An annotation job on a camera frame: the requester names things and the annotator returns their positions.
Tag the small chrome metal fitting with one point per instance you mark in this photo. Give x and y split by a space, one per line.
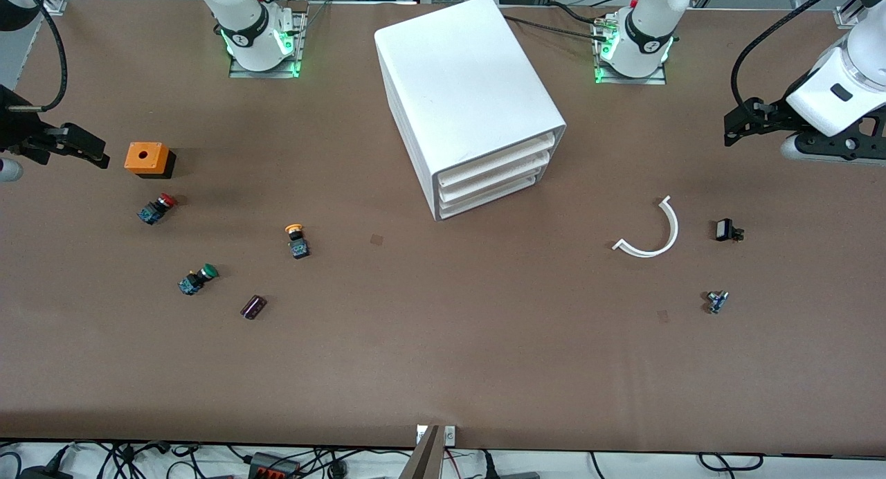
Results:
717 302

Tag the white curved plastic clip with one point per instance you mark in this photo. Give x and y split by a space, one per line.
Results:
675 226

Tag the purple cylindrical capacitor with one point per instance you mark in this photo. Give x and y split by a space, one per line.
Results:
253 307

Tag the white drawer cabinet shell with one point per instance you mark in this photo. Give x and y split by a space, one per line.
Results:
457 70

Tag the red push button switch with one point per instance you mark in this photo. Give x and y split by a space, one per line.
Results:
154 210

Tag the white post bracket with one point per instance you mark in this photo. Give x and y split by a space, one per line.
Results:
450 435

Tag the white drawer with scoop front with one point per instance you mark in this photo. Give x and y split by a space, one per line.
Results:
495 162
493 192
495 177

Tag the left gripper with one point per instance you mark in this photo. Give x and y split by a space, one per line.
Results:
776 113

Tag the aluminium frame profile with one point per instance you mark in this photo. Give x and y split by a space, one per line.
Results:
844 16
55 5

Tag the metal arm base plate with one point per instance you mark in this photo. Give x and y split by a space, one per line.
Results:
626 80
299 50

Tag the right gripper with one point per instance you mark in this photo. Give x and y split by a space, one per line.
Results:
14 127

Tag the green push button switch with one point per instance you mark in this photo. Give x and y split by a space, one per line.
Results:
194 281

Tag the black square switch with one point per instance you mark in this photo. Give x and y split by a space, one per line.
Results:
725 230

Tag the brown camera post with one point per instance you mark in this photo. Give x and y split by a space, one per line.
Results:
426 458

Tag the orange button enclosure box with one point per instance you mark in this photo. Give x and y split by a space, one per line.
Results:
145 157

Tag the yellow push button switch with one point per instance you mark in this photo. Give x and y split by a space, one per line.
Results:
298 245

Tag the black power adapter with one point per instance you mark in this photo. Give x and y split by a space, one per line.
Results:
41 473

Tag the black orange power strip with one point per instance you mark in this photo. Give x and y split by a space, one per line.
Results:
273 467

